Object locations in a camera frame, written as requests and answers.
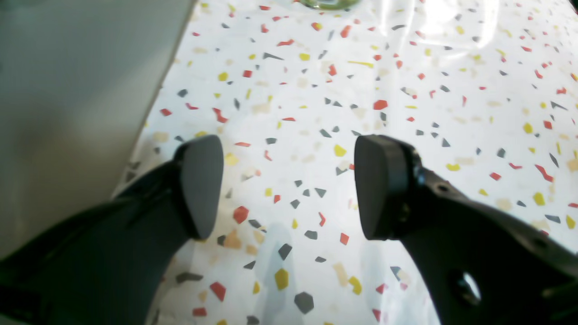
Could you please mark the clear glass bottle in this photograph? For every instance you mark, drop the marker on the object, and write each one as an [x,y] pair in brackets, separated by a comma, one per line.
[329,5]

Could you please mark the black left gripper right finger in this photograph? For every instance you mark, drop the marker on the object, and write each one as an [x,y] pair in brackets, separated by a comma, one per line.
[481,266]

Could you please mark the terrazzo pattern tablecloth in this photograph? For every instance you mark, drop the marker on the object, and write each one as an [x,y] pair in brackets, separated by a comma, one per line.
[486,90]

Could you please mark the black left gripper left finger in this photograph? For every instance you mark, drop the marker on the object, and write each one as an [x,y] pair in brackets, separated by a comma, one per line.
[103,266]

